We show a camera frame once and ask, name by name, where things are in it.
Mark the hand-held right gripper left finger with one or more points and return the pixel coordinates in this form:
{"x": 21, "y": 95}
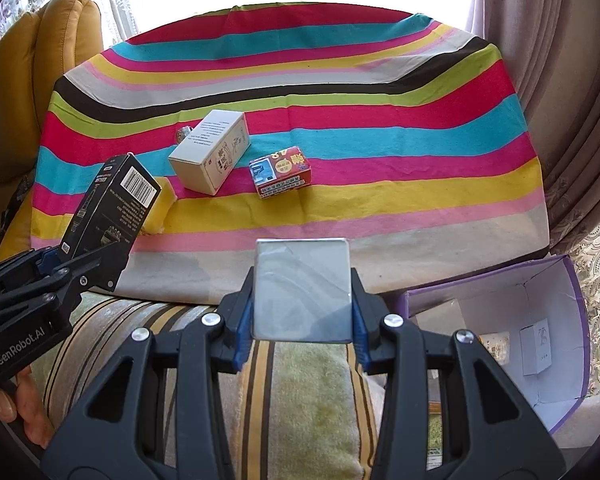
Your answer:
{"x": 243, "y": 330}

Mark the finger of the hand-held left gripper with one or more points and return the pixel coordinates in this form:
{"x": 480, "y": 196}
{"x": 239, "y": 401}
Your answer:
{"x": 45, "y": 259}
{"x": 85, "y": 272}

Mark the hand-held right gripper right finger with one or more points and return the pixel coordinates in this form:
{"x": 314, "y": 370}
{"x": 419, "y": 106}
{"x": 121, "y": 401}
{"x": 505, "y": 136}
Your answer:
{"x": 358, "y": 330}

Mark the black box with barcode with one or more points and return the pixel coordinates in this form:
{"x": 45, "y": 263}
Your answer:
{"x": 110, "y": 215}

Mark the silver mirror-finish box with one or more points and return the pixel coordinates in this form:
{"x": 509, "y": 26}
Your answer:
{"x": 302, "y": 290}

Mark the purple cardboard box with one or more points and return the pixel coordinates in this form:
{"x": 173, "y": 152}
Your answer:
{"x": 560, "y": 310}

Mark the person's left hand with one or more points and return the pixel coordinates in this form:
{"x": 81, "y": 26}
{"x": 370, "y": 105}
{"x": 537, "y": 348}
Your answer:
{"x": 25, "y": 405}

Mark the striped plush cushion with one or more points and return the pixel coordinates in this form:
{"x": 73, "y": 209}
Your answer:
{"x": 300, "y": 400}

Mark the yellow sponge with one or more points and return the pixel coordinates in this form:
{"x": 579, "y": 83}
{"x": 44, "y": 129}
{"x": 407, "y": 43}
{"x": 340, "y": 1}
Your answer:
{"x": 161, "y": 205}

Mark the cream gold printed box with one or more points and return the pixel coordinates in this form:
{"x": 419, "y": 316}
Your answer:
{"x": 495, "y": 347}

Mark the small red printed box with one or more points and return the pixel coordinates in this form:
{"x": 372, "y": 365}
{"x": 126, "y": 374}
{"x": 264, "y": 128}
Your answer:
{"x": 280, "y": 174}

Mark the small silver foil object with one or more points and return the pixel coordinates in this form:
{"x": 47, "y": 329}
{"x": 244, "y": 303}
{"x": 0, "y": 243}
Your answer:
{"x": 182, "y": 135}

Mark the tall white printed box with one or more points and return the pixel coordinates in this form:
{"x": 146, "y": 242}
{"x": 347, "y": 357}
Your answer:
{"x": 205, "y": 152}

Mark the yellow cushion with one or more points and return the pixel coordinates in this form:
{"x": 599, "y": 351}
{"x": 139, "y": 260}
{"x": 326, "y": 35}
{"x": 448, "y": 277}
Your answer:
{"x": 40, "y": 85}

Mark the colourful striped cloth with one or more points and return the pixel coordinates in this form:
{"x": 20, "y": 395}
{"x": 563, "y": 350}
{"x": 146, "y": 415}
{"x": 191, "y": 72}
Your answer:
{"x": 305, "y": 85}

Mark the brown pleated curtain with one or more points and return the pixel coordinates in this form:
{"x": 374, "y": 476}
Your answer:
{"x": 555, "y": 85}

